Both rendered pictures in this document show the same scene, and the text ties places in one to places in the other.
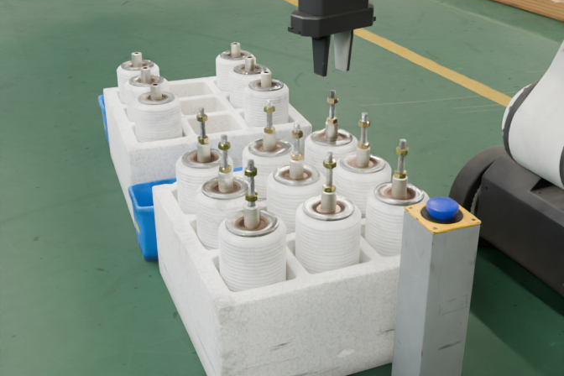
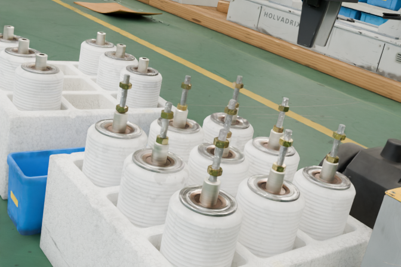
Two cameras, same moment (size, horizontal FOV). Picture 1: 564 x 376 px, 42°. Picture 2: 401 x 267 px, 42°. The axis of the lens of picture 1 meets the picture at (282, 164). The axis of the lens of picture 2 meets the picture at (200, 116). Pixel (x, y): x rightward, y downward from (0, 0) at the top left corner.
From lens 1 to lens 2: 0.48 m
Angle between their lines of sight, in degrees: 19
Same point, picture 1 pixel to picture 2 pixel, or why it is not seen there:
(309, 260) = (253, 243)
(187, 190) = (101, 160)
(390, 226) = (324, 209)
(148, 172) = (27, 142)
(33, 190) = not seen: outside the picture
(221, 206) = (160, 180)
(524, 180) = (389, 173)
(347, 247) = (293, 230)
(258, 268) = (218, 252)
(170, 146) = (54, 117)
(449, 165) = not seen: hidden behind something
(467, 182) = not seen: hidden behind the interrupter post
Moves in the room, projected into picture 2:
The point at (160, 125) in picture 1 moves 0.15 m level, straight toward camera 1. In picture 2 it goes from (44, 95) to (58, 124)
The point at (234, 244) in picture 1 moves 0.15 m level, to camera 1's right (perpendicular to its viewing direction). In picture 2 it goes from (198, 224) to (309, 227)
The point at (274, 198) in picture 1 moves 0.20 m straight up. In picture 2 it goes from (202, 175) to (230, 46)
